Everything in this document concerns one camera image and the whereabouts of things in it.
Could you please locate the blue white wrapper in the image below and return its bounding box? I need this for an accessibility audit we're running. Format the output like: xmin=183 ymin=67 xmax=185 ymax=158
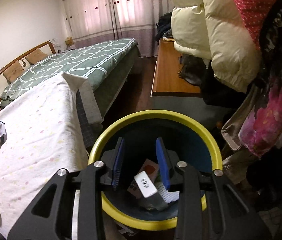
xmin=0 ymin=120 xmax=7 ymax=145

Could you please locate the pink floral garment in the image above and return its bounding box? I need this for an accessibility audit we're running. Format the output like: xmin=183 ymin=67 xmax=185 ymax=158
xmin=238 ymin=81 xmax=282 ymax=156

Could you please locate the left brown pillow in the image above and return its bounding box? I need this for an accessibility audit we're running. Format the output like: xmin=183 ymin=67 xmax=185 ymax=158
xmin=3 ymin=61 xmax=25 ymax=83

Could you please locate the wooden bed headboard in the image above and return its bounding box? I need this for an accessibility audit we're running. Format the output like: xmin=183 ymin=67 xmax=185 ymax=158
xmin=0 ymin=41 xmax=56 ymax=101

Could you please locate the wooden desk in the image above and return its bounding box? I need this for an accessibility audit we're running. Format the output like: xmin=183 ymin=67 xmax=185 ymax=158
xmin=151 ymin=39 xmax=201 ymax=98

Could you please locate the white dotted table cloth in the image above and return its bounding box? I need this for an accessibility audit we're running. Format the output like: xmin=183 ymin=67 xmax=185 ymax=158
xmin=0 ymin=74 xmax=102 ymax=238

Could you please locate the white small box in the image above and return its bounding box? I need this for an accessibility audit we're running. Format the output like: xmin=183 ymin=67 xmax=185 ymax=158
xmin=134 ymin=171 xmax=158 ymax=198

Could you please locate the brown pillow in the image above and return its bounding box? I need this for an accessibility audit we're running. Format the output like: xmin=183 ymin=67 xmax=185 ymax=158
xmin=3 ymin=61 xmax=25 ymax=83
xmin=25 ymin=48 xmax=48 ymax=64

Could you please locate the cream puffer jacket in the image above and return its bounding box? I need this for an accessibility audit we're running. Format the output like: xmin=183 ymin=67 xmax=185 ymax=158
xmin=171 ymin=0 xmax=261 ymax=93

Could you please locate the yellow rimmed trash bin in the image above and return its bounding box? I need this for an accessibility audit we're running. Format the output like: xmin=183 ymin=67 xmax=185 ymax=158
xmin=88 ymin=110 xmax=222 ymax=231

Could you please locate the green plaid bed quilt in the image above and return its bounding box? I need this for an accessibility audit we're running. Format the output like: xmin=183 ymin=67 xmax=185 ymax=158
xmin=0 ymin=37 xmax=137 ymax=102

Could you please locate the red patterned carton in bin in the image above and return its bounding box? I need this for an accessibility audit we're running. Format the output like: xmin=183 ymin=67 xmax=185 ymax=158
xmin=127 ymin=159 xmax=159 ymax=199

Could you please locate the pink striped curtain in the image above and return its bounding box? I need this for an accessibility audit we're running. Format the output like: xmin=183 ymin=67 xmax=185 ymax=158
xmin=62 ymin=0 xmax=174 ymax=57

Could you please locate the right brown pillow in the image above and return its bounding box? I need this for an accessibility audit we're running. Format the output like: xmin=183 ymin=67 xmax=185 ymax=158
xmin=25 ymin=48 xmax=48 ymax=64

